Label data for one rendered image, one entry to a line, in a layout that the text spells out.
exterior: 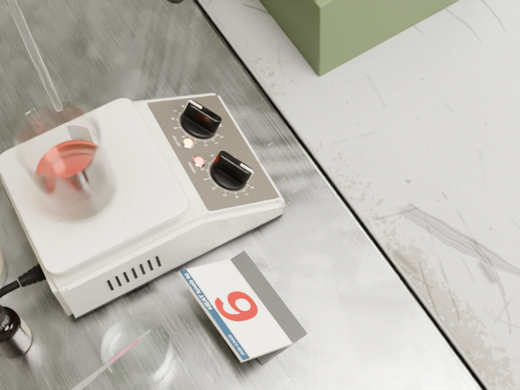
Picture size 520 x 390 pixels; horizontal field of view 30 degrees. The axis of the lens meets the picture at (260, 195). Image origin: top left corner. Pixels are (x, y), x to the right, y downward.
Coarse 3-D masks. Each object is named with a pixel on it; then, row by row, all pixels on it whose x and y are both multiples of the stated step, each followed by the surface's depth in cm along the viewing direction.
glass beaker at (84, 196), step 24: (24, 120) 69; (48, 120) 71; (72, 120) 71; (96, 120) 69; (24, 144) 70; (48, 144) 73; (96, 144) 74; (24, 168) 67; (96, 168) 69; (48, 192) 69; (72, 192) 69; (96, 192) 71; (72, 216) 72; (96, 216) 73
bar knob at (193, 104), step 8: (192, 104) 81; (200, 104) 81; (184, 112) 81; (192, 112) 81; (200, 112) 80; (208, 112) 81; (184, 120) 81; (192, 120) 81; (200, 120) 81; (208, 120) 81; (216, 120) 81; (184, 128) 81; (192, 128) 81; (200, 128) 81; (208, 128) 81; (216, 128) 81; (200, 136) 81; (208, 136) 81
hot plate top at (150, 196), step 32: (128, 128) 77; (0, 160) 77; (128, 160) 76; (160, 160) 76; (32, 192) 75; (128, 192) 75; (160, 192) 75; (32, 224) 74; (64, 224) 74; (96, 224) 74; (128, 224) 74; (160, 224) 74; (64, 256) 73; (96, 256) 73
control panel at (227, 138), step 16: (208, 96) 85; (160, 112) 81; (176, 112) 82; (224, 112) 84; (176, 128) 81; (224, 128) 83; (176, 144) 79; (208, 144) 81; (224, 144) 82; (240, 144) 83; (192, 160) 79; (208, 160) 80; (240, 160) 81; (256, 160) 82; (192, 176) 78; (208, 176) 79; (256, 176) 81; (208, 192) 77; (224, 192) 78; (240, 192) 79; (256, 192) 80; (272, 192) 80; (208, 208) 76; (224, 208) 77
